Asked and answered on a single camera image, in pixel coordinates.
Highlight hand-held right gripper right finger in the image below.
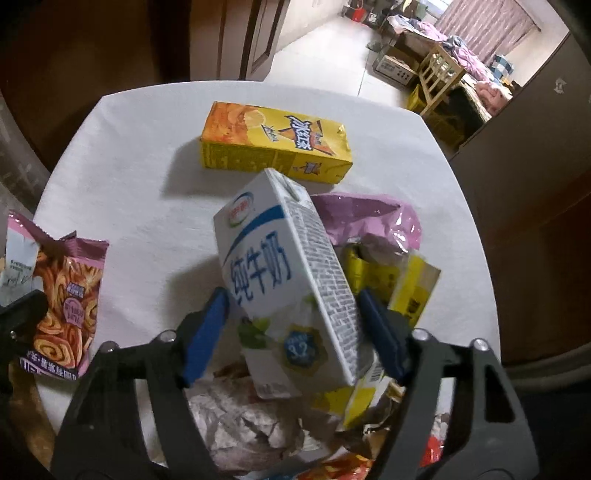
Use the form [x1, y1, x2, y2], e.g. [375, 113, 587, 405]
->
[358, 288, 539, 480]

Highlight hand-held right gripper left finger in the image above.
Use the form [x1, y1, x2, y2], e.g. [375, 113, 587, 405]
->
[50, 286, 232, 480]

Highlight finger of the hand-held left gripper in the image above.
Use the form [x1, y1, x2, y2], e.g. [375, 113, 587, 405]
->
[0, 290, 49, 344]

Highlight pink swirl-print snack packet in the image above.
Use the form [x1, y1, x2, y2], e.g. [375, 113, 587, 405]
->
[0, 210, 110, 380]

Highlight white blue milk carton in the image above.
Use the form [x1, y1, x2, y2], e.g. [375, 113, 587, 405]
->
[212, 167, 375, 400]

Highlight yellow iced tea carton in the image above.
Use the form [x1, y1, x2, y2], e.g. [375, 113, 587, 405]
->
[199, 102, 354, 184]

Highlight yellow crumpled snack packet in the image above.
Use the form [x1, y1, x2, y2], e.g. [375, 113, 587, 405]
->
[311, 240, 441, 432]

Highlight silver crumpled foil wrapper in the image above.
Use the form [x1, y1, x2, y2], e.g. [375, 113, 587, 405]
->
[187, 374, 324, 462]

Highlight red snack wrapper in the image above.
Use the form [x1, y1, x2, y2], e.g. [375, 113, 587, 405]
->
[420, 434, 448, 469]

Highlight purple plastic wrapper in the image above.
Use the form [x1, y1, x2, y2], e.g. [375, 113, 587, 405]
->
[310, 193, 423, 252]

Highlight orange snack wrapper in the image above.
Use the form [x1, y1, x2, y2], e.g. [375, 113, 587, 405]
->
[268, 455, 375, 480]

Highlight brown door with latch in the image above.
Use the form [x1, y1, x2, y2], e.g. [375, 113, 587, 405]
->
[450, 32, 591, 370]

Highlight yellow plastic crate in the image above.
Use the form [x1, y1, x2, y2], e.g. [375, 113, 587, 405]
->
[407, 85, 465, 145]

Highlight cardboard box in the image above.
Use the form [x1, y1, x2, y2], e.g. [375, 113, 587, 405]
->
[374, 51, 419, 87]

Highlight wooden chair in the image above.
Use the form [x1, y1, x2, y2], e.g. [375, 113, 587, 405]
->
[418, 44, 467, 116]

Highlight bed with purple bedding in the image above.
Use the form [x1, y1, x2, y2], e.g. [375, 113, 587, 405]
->
[388, 14, 514, 121]

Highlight pink patterned curtains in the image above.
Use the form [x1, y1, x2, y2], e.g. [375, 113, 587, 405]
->
[436, 0, 542, 41]

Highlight brown door with handle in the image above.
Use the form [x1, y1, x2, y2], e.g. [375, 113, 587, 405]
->
[240, 0, 288, 82]

